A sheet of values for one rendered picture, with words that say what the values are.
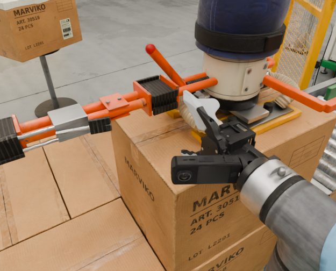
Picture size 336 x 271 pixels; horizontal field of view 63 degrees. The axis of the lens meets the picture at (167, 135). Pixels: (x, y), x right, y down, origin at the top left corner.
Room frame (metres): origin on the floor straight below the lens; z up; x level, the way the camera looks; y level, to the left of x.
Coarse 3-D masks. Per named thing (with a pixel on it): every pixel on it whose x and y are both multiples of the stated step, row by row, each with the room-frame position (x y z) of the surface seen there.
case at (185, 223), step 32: (128, 128) 0.64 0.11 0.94; (160, 128) 0.64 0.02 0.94; (192, 128) 0.64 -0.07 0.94; (288, 128) 0.63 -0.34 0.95; (320, 128) 0.66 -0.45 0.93; (128, 160) 0.61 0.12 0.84; (160, 160) 0.50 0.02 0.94; (288, 160) 0.60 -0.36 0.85; (128, 192) 0.65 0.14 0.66; (160, 192) 0.45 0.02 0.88; (192, 192) 0.42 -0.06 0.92; (224, 192) 0.47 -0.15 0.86; (160, 224) 0.45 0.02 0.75; (192, 224) 0.42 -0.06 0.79; (224, 224) 0.49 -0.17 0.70; (256, 224) 0.57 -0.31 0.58; (160, 256) 0.46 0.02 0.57; (192, 256) 0.43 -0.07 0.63
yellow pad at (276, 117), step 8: (264, 104) 0.69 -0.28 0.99; (272, 104) 0.68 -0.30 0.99; (288, 104) 0.73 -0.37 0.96; (272, 112) 0.68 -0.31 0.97; (280, 112) 0.68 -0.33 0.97; (288, 112) 0.69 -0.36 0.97; (296, 112) 0.69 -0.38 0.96; (224, 120) 0.64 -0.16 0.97; (232, 120) 0.60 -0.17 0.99; (240, 120) 0.64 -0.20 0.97; (256, 120) 0.64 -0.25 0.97; (264, 120) 0.64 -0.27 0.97; (272, 120) 0.65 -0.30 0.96; (280, 120) 0.65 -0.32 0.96; (288, 120) 0.67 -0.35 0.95; (240, 128) 0.60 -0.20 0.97; (256, 128) 0.61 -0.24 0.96; (264, 128) 0.61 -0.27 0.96; (272, 128) 0.63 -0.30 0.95; (200, 136) 0.57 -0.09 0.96
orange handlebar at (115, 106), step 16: (272, 64) 0.77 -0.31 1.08; (208, 80) 0.66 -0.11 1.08; (272, 80) 0.65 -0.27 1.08; (112, 96) 0.56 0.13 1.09; (128, 96) 0.58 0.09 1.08; (288, 96) 0.60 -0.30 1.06; (304, 96) 0.57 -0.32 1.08; (96, 112) 0.50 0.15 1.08; (112, 112) 0.51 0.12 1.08; (128, 112) 0.53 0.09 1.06; (32, 128) 0.46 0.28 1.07
